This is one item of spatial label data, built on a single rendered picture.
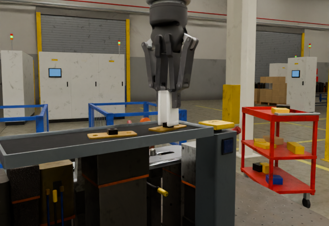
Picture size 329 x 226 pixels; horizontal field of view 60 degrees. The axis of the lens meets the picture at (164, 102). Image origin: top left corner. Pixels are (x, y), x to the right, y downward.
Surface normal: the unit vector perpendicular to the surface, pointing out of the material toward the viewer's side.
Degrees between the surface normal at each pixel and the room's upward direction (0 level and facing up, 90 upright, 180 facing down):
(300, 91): 90
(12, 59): 90
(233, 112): 90
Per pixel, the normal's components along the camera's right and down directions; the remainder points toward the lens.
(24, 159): 0.58, 0.07
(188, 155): -0.81, 0.05
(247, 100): 0.36, 0.08
